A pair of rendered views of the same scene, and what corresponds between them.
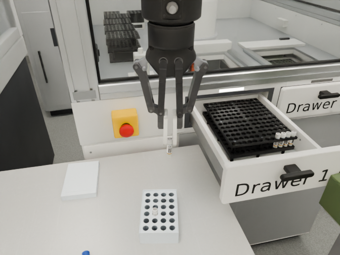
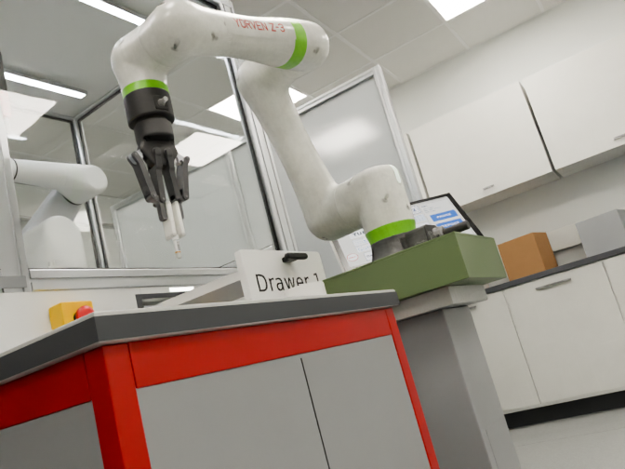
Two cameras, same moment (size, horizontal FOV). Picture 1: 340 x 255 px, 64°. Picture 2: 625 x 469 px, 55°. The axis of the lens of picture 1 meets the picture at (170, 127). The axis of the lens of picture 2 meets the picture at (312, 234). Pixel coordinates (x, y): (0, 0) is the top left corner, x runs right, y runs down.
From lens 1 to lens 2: 1.03 m
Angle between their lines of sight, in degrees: 64
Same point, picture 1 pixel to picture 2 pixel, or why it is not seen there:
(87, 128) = (14, 339)
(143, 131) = not seen: hidden behind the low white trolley
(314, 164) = (303, 263)
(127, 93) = (66, 283)
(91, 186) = not seen: hidden behind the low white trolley
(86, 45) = (13, 216)
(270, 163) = (271, 253)
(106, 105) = (40, 300)
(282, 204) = not seen: outside the picture
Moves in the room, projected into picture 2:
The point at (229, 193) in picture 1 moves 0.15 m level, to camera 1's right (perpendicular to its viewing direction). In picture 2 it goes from (253, 285) to (307, 278)
